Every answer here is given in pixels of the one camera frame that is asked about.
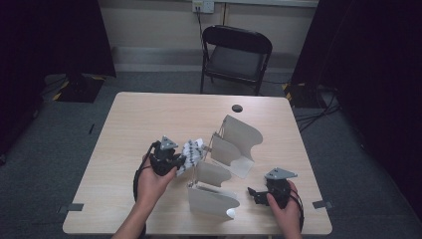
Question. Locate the black stand base yellow stripes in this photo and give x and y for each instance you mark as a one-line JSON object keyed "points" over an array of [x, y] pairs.
{"points": [[300, 96], [79, 88]]}

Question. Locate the person's right hand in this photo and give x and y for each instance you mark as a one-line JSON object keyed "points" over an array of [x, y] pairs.
{"points": [[288, 219]]}

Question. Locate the black round table grommet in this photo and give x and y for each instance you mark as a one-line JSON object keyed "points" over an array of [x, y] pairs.
{"points": [[237, 108]]}

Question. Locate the white wall socket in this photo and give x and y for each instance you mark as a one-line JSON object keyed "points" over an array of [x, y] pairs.
{"points": [[203, 6]]}

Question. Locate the white expandable metal book rack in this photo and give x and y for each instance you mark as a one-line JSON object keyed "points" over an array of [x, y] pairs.
{"points": [[212, 202]]}

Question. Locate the person's left hand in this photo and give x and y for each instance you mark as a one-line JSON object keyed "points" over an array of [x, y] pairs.
{"points": [[152, 189]]}

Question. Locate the grey tape strip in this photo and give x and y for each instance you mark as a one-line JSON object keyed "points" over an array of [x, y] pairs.
{"points": [[71, 208], [322, 204]]}

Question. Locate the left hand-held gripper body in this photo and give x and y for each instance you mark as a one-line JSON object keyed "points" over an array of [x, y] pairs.
{"points": [[163, 161]]}

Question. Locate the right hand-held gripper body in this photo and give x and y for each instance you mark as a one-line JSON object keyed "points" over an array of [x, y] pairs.
{"points": [[278, 192]]}

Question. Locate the black folding chair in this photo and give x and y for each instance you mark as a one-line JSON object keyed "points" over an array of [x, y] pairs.
{"points": [[235, 63]]}

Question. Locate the white cloth with black print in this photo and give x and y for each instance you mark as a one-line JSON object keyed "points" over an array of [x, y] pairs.
{"points": [[194, 152]]}

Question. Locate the beige wall conduit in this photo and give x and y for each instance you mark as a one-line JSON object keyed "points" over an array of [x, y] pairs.
{"points": [[226, 13]]}

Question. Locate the black curtain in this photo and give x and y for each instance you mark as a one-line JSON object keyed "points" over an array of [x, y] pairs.
{"points": [[49, 49], [371, 66]]}

